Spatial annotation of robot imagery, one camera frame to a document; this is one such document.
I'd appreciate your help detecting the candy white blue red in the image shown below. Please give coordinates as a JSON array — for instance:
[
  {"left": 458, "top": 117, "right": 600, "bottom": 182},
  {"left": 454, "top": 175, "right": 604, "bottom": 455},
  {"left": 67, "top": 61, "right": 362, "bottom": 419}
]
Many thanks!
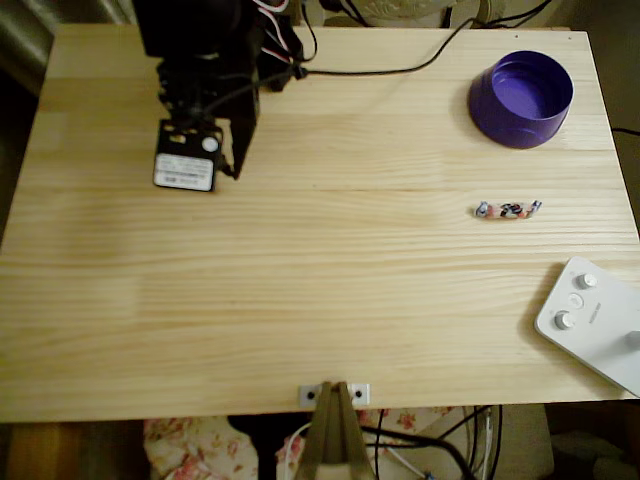
[{"left": 472, "top": 199, "right": 544, "bottom": 222}]

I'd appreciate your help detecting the purple plastic bowl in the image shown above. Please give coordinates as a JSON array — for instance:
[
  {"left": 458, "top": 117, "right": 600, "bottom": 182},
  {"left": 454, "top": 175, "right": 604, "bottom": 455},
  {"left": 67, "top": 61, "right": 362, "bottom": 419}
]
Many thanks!
[{"left": 467, "top": 49, "right": 575, "bottom": 150}]

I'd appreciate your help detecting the grey beige curtain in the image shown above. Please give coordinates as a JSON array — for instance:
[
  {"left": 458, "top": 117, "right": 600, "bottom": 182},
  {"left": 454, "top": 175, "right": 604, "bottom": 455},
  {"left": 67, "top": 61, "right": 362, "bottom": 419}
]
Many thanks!
[{"left": 0, "top": 0, "right": 136, "bottom": 97}]

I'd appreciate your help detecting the floral pink cloth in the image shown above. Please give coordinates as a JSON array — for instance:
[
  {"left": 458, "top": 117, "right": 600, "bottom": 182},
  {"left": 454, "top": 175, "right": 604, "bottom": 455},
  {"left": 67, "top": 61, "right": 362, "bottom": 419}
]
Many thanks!
[{"left": 143, "top": 405, "right": 454, "bottom": 480}]

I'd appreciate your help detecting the white lamp base with knobs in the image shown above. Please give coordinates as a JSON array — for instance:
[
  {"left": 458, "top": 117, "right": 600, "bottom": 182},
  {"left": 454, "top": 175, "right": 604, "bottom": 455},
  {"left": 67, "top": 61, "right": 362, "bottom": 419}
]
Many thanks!
[{"left": 533, "top": 256, "right": 640, "bottom": 400}]

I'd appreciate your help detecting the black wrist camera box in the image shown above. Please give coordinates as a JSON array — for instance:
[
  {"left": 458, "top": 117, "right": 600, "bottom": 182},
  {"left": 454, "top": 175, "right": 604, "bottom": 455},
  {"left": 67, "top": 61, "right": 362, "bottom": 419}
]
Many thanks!
[{"left": 152, "top": 118, "right": 225, "bottom": 194}]

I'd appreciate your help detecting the red white black servo wire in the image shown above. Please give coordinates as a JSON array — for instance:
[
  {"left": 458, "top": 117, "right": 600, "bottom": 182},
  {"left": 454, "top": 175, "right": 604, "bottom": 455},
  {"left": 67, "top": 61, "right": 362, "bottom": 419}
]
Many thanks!
[{"left": 255, "top": 0, "right": 301, "bottom": 65}]

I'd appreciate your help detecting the thin black cable loop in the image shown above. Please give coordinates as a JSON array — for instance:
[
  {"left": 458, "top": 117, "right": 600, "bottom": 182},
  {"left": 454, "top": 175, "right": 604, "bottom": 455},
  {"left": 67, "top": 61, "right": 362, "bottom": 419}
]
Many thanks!
[{"left": 298, "top": 0, "right": 318, "bottom": 65}]

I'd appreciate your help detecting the black usb cable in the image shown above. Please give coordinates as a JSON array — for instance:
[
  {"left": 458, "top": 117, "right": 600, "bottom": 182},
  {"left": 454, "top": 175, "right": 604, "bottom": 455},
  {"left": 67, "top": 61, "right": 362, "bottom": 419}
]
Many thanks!
[{"left": 192, "top": 0, "right": 554, "bottom": 114}]

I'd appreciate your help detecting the silver corner bracket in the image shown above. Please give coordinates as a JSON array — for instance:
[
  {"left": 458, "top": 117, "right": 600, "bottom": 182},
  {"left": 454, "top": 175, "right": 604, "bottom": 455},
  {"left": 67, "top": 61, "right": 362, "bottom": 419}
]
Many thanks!
[{"left": 298, "top": 382, "right": 372, "bottom": 405}]

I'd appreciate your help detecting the white cable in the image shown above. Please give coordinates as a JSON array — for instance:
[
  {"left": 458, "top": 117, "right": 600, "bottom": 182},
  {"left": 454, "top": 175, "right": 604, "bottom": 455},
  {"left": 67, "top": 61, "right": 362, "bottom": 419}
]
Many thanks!
[{"left": 287, "top": 422, "right": 315, "bottom": 480}]

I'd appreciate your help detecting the aluminium extrusion camera post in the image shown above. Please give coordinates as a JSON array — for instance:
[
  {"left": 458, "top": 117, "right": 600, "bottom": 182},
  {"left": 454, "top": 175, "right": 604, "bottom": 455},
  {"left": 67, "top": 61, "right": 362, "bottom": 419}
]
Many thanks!
[{"left": 298, "top": 380, "right": 377, "bottom": 480}]

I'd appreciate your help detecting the thick black cable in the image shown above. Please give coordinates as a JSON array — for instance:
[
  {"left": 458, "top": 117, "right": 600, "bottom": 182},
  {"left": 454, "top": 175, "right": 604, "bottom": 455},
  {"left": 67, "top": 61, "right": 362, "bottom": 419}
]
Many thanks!
[{"left": 359, "top": 424, "right": 476, "bottom": 480}]

